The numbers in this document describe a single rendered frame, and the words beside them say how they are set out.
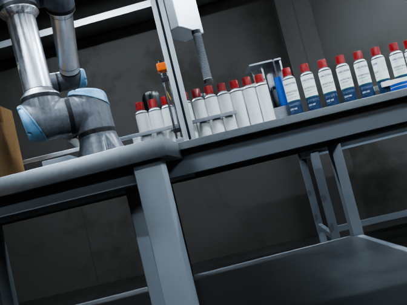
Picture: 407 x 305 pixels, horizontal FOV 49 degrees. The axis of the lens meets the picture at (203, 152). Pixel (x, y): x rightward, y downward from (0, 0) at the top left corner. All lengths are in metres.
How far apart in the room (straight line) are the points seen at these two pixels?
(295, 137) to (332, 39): 3.29
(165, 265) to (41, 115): 0.64
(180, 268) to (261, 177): 3.29
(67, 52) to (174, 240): 0.96
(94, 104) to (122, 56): 3.12
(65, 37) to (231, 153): 0.78
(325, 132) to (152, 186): 0.50
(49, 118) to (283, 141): 0.67
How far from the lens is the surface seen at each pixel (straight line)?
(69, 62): 1.72
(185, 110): 1.61
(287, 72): 1.83
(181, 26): 1.69
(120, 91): 4.42
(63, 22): 1.62
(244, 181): 4.18
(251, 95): 1.77
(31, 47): 1.46
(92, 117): 1.37
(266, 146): 1.16
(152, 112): 1.76
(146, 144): 0.91
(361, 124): 1.23
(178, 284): 0.95
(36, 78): 1.42
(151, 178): 0.93
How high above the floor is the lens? 0.72
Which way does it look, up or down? 4 degrees up
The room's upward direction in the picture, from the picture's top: 14 degrees counter-clockwise
